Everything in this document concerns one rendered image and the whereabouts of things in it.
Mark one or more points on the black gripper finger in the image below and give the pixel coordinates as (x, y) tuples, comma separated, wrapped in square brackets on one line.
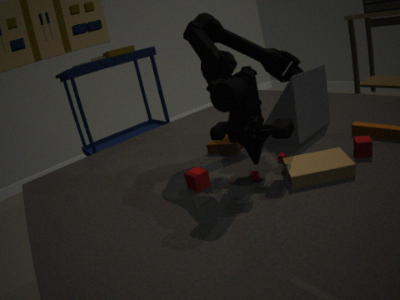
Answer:
[(258, 147), (248, 146)]

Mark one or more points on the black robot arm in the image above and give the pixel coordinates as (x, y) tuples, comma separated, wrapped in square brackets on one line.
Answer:
[(228, 91)]

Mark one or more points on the orange long flat board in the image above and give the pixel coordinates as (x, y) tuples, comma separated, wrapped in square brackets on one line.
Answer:
[(375, 130)]

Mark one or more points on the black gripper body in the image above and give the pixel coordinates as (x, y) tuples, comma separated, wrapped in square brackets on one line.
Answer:
[(279, 129)]

